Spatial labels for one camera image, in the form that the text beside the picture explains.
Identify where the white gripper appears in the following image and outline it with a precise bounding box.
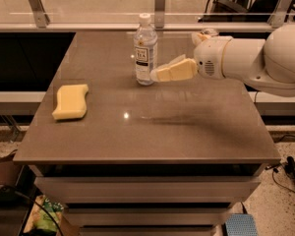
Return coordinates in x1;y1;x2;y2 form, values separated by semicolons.
150;32;232;83

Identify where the clear blue plastic water bottle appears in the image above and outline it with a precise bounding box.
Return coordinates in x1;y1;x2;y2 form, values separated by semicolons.
134;13;158;86

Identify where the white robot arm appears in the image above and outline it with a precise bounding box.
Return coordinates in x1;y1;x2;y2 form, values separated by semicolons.
150;24;295;96

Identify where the orange soda can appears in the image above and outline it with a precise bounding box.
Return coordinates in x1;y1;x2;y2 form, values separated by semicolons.
201;29;219;36

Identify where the black office chair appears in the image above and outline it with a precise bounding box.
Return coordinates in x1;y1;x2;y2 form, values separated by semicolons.
199;0;278;23

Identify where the yellow sponge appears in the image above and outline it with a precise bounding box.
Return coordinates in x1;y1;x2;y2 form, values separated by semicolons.
52;84;89;120

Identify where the grey drawer cabinet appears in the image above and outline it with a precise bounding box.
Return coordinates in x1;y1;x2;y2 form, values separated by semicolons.
29;160;266;234

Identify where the blue perforated box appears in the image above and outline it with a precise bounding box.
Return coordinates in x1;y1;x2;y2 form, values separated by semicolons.
224;213;258;236

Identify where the green snack bag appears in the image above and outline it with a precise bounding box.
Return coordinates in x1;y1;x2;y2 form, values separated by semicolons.
23;195;64;236

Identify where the middle metal railing bracket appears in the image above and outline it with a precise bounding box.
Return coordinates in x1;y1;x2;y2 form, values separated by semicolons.
154;0;166;29

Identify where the metal railing bracket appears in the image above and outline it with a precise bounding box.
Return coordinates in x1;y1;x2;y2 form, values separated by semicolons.
154;0;166;29
28;0;50;29
267;0;293;29

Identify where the right metal railing bracket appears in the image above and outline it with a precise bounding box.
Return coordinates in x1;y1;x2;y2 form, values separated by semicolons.
267;0;293;29

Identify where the black floor cable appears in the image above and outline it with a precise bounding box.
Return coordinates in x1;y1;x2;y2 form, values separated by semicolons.
265;162;295;205

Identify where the left metal railing bracket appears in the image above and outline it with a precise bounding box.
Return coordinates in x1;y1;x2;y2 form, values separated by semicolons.
28;0;50;29

